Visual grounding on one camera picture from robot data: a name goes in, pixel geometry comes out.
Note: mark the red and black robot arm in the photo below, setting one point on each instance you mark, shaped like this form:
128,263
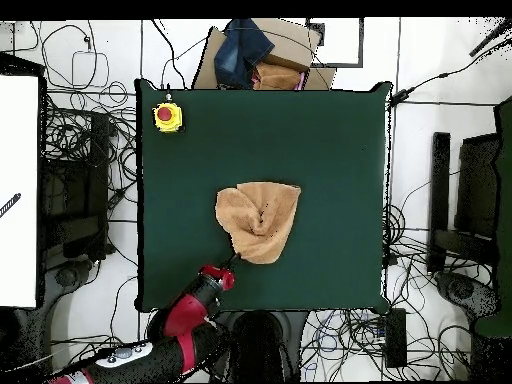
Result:
184,316

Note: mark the yellow emergency stop button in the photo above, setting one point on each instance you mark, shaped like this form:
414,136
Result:
168,118

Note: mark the black power adapter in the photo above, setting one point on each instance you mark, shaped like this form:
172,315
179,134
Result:
399,97

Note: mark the black tripod leg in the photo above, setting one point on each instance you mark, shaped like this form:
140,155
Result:
490,38

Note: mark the dark square floor frame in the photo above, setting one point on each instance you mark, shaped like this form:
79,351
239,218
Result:
340,65

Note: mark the blue denim jeans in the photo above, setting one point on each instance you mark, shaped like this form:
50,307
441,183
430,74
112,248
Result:
240,52

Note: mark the black caster base leg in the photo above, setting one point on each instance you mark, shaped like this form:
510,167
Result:
68,276
460,288

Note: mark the black flat floor bar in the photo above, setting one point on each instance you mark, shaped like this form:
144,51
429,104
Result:
440,180

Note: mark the dark green tablecloth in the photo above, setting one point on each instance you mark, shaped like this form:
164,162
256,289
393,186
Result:
240,132

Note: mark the green cloth covered table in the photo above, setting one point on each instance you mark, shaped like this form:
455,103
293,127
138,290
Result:
504,200

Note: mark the tan terry towel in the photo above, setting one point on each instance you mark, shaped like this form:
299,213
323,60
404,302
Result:
248,208

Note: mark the brown cardboard box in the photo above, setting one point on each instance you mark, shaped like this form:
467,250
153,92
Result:
288,44

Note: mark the orange folded towel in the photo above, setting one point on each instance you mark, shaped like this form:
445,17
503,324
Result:
276,76

